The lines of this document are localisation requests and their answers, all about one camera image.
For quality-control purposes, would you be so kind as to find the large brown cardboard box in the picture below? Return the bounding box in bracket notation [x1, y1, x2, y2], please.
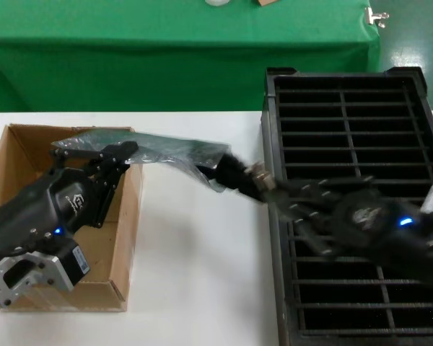
[0, 123, 145, 313]

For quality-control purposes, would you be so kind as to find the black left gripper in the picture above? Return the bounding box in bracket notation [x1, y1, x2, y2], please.
[0, 141, 140, 293]

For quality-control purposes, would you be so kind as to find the grey antistatic plastic bag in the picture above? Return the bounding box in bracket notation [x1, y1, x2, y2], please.
[52, 128, 232, 195]

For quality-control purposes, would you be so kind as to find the silver binder clip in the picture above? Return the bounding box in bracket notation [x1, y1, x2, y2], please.
[364, 6, 390, 29]

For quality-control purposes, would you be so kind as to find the black slotted plastic container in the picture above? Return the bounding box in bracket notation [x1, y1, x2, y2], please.
[259, 66, 433, 346]

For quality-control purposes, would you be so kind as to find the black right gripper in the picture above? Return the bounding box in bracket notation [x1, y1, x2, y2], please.
[273, 175, 433, 275]

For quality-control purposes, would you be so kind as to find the green tablecloth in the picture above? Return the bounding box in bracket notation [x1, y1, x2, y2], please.
[0, 0, 382, 113]

